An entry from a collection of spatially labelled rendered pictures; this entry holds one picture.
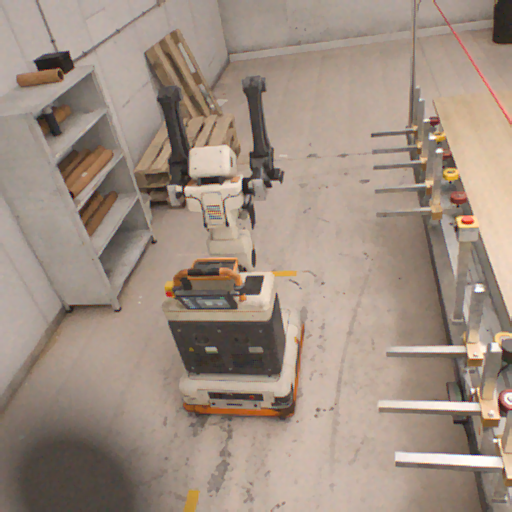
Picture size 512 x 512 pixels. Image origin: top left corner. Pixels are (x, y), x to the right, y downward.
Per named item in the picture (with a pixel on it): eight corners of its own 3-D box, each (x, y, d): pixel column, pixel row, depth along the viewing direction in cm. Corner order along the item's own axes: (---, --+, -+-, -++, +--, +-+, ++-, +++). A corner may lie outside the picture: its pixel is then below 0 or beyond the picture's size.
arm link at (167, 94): (151, 91, 234) (170, 88, 232) (161, 85, 246) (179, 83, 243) (170, 179, 254) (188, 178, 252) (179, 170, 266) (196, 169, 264)
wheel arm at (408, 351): (386, 358, 186) (386, 351, 184) (385, 352, 189) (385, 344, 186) (510, 360, 176) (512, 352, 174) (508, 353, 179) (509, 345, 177)
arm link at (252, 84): (238, 80, 224) (259, 78, 222) (244, 76, 236) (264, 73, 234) (250, 173, 244) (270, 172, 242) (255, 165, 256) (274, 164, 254)
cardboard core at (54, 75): (14, 76, 317) (54, 70, 310) (20, 72, 323) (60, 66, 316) (19, 88, 322) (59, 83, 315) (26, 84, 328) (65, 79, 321)
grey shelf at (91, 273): (66, 312, 373) (-38, 120, 283) (111, 243, 443) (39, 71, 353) (119, 312, 363) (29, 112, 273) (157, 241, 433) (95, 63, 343)
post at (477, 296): (462, 380, 193) (474, 289, 164) (460, 373, 195) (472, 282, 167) (471, 380, 192) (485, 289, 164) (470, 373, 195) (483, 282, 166)
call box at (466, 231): (457, 243, 183) (458, 226, 178) (454, 233, 188) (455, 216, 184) (477, 243, 181) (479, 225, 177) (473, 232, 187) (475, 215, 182)
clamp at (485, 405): (481, 427, 158) (483, 418, 155) (473, 392, 168) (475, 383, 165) (500, 428, 156) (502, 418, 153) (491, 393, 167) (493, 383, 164)
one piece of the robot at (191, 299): (250, 313, 231) (238, 295, 211) (181, 314, 239) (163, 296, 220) (252, 292, 236) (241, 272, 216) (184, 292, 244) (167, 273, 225)
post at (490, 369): (474, 440, 174) (490, 349, 146) (472, 431, 177) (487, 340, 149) (484, 440, 173) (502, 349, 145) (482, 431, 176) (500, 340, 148)
